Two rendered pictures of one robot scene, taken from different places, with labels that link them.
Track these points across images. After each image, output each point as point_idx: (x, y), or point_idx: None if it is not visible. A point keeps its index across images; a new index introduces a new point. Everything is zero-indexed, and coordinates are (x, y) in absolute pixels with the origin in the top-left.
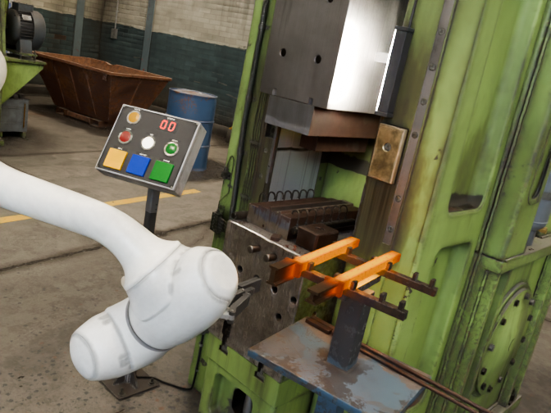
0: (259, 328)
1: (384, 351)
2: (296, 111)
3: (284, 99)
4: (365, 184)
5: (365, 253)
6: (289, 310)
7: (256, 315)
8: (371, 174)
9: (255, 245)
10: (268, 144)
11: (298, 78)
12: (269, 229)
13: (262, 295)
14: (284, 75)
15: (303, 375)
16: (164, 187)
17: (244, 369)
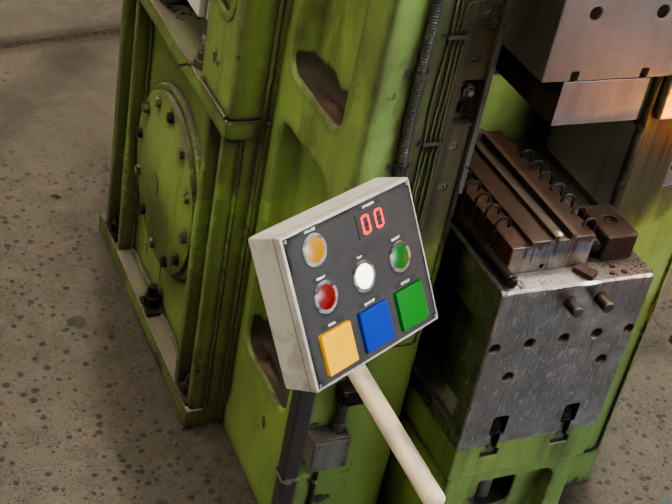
0: (565, 389)
1: (651, 296)
2: (617, 92)
3: (595, 82)
4: (641, 128)
5: (636, 209)
6: (620, 342)
7: (560, 379)
8: (665, 115)
9: (576, 302)
10: (460, 135)
11: (625, 45)
12: (553, 265)
13: (574, 350)
14: (596, 48)
15: None
16: (426, 324)
17: (532, 447)
